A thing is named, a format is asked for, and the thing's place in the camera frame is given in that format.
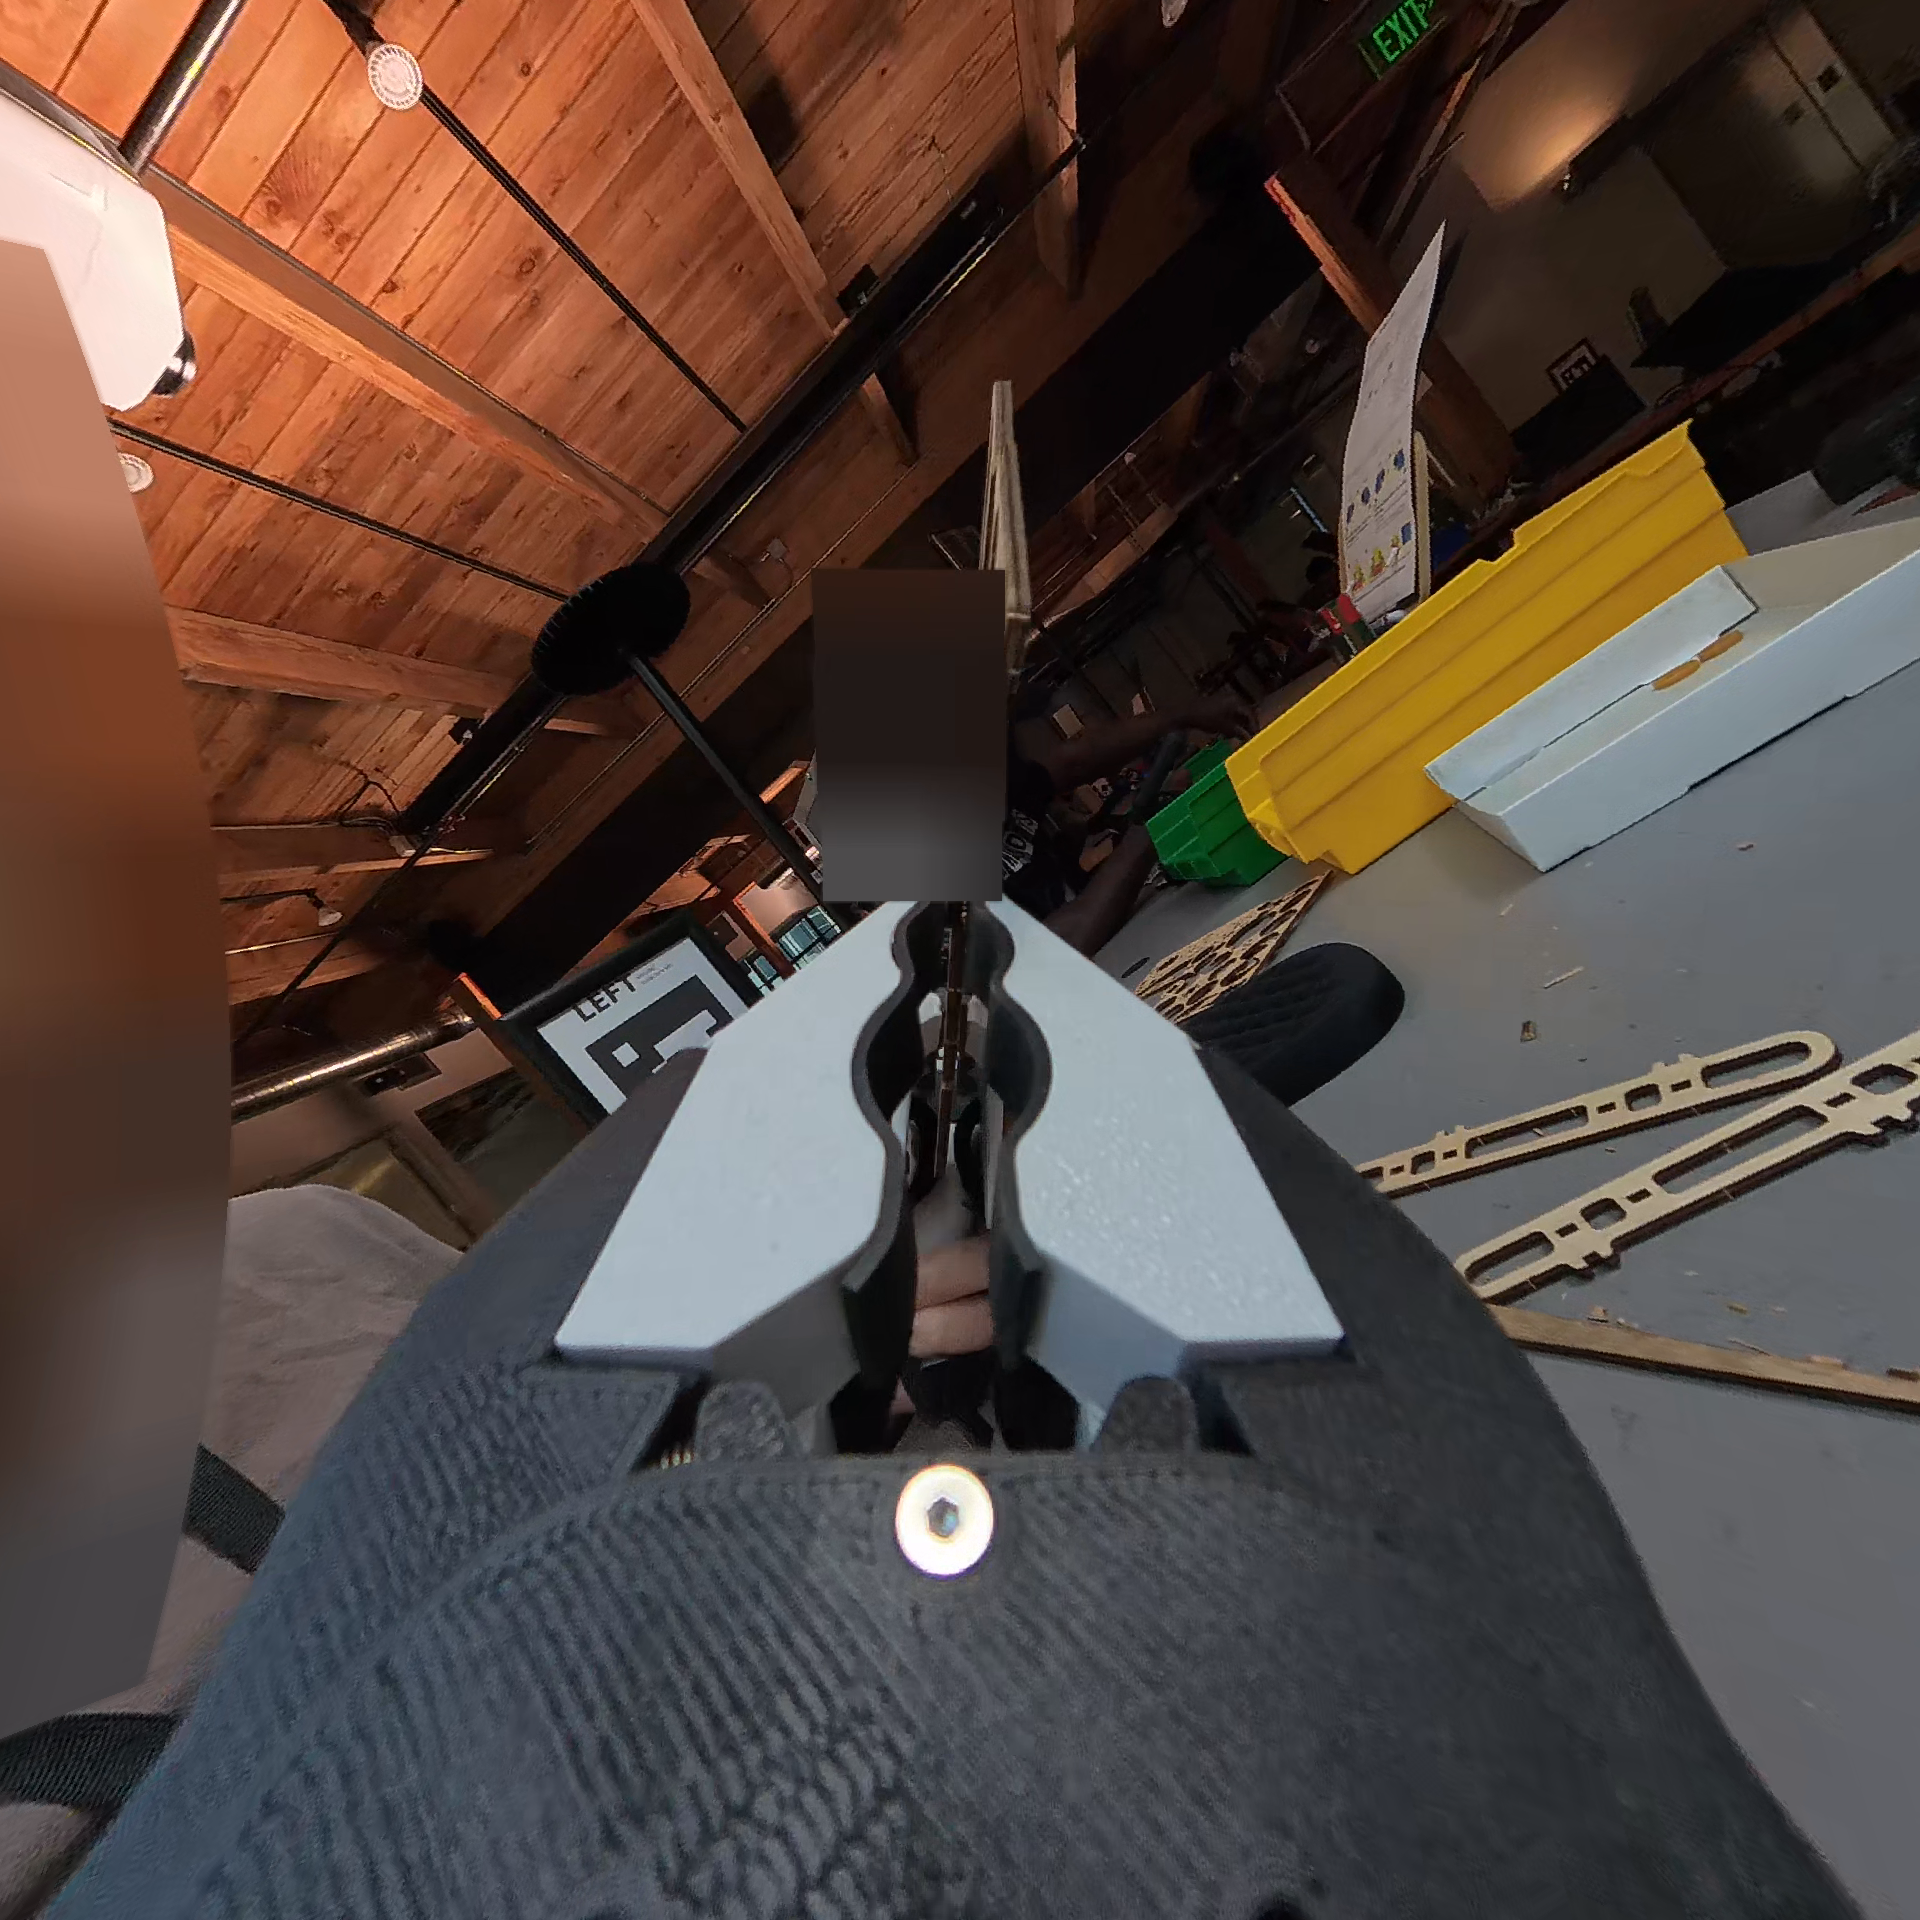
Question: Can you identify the person's torso grey shirt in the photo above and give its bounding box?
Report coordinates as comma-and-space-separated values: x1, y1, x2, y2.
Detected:
151, 1184, 495, 1772

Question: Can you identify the white cardboard box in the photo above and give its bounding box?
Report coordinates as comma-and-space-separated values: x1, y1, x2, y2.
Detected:
1425, 546, 1920, 875

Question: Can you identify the green plastic bin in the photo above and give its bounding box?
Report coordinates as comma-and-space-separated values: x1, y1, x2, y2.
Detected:
1147, 736, 1291, 888

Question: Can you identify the black shoulder strap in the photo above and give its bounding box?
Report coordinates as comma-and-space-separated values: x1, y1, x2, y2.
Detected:
0, 1443, 291, 1825

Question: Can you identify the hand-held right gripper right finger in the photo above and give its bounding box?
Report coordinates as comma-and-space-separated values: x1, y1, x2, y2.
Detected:
972, 901, 1346, 1454

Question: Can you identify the black white left sign board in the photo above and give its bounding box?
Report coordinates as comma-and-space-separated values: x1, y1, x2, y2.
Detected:
502, 908, 767, 1126

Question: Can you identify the thin wooden strip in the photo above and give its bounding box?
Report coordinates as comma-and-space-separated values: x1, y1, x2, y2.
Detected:
1485, 1304, 1920, 1416

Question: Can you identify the slotted wooden model part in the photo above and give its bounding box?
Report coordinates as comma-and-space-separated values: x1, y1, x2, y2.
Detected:
1457, 1026, 1920, 1305
1353, 1028, 1843, 1200

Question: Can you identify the metal duct pipe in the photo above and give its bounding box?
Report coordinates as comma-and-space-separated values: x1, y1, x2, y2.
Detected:
231, 1008, 483, 1120

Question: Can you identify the yellow plastic bin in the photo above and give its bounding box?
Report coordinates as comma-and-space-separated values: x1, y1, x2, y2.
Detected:
1226, 421, 1748, 875

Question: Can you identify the white printed paper sheet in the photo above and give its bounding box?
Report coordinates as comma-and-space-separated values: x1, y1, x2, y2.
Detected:
1339, 222, 1450, 625

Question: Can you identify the person's left hand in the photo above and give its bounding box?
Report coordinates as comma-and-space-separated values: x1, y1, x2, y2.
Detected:
914, 1222, 999, 1349

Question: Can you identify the wooden lattice sheet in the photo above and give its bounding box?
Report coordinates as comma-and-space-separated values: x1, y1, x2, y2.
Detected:
1132, 872, 1335, 1025

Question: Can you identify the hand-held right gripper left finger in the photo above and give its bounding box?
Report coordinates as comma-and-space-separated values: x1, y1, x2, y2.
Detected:
551, 901, 922, 1454

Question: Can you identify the wooden model parts sheet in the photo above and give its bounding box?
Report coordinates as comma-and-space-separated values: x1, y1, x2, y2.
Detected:
932, 382, 1038, 1202

